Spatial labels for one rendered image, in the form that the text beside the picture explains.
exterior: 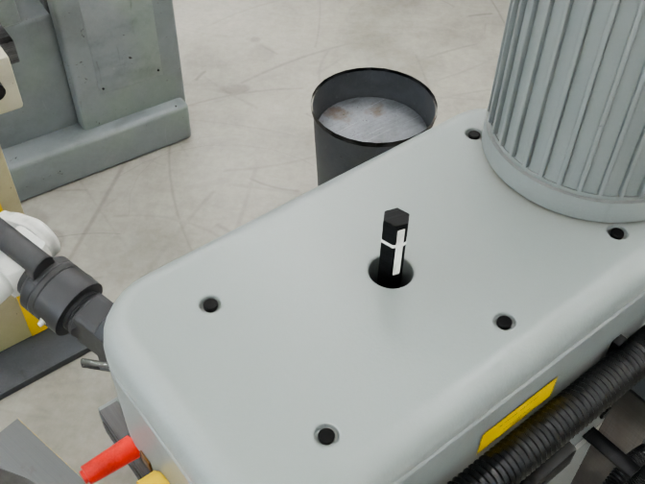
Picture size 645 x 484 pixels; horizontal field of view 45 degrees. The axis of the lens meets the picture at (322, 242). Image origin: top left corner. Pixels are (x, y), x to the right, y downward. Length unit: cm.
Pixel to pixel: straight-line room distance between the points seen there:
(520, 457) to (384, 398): 14
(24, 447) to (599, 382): 189
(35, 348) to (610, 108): 262
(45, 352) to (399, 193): 243
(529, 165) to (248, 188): 288
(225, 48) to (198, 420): 397
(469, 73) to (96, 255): 219
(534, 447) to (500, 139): 26
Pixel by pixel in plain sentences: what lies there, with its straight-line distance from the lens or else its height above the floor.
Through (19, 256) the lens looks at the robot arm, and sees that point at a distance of 110.
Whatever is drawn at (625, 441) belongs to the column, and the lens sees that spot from 118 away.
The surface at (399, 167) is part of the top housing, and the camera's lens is 73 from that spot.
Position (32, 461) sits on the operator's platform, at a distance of 235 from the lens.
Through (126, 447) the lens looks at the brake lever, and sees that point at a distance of 77.
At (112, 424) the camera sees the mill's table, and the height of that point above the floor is 94.
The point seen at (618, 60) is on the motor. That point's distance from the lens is 63.
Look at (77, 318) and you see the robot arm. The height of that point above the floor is 155.
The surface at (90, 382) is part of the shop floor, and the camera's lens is 295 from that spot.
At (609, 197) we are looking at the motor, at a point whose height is 192.
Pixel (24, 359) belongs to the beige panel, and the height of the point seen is 3.
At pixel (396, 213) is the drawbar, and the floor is 195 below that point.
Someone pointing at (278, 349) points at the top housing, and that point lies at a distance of 59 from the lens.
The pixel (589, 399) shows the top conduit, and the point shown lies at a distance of 71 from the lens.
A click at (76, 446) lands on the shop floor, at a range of 282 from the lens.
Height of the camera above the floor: 236
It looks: 46 degrees down
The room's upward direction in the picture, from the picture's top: 2 degrees clockwise
